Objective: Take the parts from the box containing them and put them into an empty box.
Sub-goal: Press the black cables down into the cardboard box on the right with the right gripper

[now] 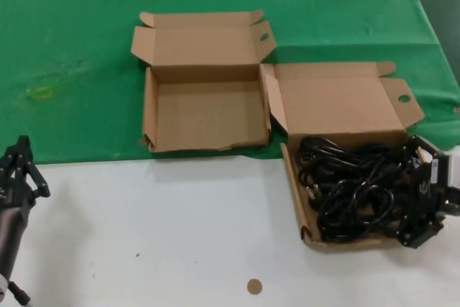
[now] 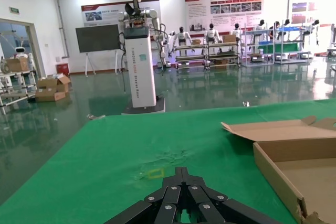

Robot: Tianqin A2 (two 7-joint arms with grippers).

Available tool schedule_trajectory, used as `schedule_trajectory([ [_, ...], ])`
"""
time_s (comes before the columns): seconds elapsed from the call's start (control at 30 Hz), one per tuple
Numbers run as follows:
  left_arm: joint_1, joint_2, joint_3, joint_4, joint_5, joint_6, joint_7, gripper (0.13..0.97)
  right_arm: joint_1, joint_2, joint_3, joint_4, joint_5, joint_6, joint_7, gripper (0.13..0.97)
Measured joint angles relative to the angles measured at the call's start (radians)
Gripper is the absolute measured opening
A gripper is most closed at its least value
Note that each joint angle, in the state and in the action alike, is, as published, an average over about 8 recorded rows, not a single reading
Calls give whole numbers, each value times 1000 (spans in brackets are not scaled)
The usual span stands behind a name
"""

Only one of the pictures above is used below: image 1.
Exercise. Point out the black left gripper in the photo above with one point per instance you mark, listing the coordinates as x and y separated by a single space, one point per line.
14 199

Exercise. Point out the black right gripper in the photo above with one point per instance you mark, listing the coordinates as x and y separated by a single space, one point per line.
427 192

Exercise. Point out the open brown cardboard box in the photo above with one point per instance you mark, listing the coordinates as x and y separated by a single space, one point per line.
330 98

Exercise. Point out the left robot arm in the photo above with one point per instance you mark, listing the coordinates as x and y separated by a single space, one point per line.
3 283

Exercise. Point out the round brown sticker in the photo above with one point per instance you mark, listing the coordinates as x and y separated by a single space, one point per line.
254 287

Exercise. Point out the green table cloth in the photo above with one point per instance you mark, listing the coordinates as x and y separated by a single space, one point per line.
72 34

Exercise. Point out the brown cardboard box torn corner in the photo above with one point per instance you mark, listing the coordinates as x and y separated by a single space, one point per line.
208 116

